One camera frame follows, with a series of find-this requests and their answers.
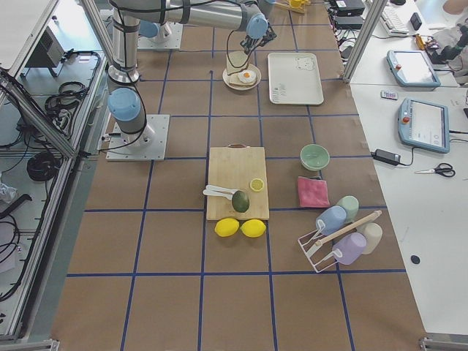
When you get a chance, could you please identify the green avocado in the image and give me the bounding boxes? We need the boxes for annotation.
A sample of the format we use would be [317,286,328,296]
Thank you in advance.
[231,190,250,213]

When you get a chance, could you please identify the cream round plate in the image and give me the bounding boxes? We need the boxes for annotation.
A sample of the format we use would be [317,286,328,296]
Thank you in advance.
[222,64,262,91]

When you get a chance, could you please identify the yellow mug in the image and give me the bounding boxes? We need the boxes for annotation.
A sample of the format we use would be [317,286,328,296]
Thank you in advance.
[288,0,310,12]

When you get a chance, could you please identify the black scissors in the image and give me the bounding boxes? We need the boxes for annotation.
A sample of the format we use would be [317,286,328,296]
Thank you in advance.
[415,162,456,178]

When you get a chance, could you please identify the whole lemon right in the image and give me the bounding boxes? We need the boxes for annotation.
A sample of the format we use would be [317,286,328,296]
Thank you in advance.
[240,219,266,238]

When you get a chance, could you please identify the cream bear tray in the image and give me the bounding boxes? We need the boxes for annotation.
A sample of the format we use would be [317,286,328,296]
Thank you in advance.
[268,53,324,105]

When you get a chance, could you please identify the teach pendant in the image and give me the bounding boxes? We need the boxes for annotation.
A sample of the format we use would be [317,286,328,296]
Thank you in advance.
[386,50,441,89]
[397,98,450,154]

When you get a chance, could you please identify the wooden cup rack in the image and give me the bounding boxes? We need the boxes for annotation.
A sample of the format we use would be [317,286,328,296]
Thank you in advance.
[275,0,306,14]

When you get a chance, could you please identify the beige cup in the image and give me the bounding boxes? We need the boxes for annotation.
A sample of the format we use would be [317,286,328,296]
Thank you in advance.
[357,222,382,254]

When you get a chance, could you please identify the aluminium frame post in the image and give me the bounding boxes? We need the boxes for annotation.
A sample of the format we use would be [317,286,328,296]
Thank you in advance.
[342,0,387,83]

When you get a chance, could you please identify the black power adapter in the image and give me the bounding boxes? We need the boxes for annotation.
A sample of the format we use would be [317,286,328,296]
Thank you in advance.
[371,148,401,166]

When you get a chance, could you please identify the light green bowl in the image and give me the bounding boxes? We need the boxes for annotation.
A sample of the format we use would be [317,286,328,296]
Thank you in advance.
[300,143,330,171]

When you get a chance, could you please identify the bread slice on plate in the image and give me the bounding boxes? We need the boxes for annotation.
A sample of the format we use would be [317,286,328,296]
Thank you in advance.
[228,75,257,88]

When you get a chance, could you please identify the purple cup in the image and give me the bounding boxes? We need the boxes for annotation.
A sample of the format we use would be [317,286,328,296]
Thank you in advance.
[332,232,367,265]

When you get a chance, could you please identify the bread slice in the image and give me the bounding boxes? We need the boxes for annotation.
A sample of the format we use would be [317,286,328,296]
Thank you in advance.
[226,50,249,75]
[228,75,257,88]

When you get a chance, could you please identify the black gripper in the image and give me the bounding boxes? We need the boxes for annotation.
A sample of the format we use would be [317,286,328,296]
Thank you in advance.
[240,24,276,55]

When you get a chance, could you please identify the far teach pendant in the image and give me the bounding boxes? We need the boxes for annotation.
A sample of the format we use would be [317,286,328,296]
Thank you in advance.
[386,50,441,89]

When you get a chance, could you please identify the green cup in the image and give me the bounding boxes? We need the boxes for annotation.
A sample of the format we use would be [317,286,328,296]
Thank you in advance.
[336,195,359,224]

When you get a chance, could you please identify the near teach pendant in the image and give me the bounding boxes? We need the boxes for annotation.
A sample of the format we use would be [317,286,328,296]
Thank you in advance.
[397,98,450,154]

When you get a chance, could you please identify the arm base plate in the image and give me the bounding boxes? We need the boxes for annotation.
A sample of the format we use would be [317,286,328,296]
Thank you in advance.
[137,20,184,51]
[104,114,170,162]

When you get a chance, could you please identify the blue cup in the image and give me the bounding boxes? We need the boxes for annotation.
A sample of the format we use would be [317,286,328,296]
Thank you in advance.
[316,205,347,235]

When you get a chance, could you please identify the white plastic knife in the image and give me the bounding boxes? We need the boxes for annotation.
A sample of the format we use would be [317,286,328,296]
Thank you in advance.
[203,189,233,200]

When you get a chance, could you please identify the whole lemon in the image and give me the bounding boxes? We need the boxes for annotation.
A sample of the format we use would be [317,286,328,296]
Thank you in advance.
[240,219,266,238]
[214,218,240,238]

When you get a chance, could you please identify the whole lemon left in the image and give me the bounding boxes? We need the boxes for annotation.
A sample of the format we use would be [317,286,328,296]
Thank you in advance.
[214,218,240,238]

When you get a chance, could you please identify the wooden cutting board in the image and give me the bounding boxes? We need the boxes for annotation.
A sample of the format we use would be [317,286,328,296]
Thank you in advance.
[206,146,270,221]

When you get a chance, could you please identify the fried egg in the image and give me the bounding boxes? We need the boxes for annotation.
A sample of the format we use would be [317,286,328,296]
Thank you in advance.
[237,69,257,84]

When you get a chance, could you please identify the white wire cup rack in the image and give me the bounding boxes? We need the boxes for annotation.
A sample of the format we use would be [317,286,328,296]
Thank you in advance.
[297,210,382,273]

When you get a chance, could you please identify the white plastic fork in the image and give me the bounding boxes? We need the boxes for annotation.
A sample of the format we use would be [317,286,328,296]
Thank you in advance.
[205,184,238,195]

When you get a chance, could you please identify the lemon slice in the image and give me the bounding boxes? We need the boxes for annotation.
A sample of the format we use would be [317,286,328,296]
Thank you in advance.
[249,178,265,192]

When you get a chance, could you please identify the pink cloth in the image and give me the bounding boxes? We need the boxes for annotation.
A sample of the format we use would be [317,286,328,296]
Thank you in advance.
[298,176,330,208]

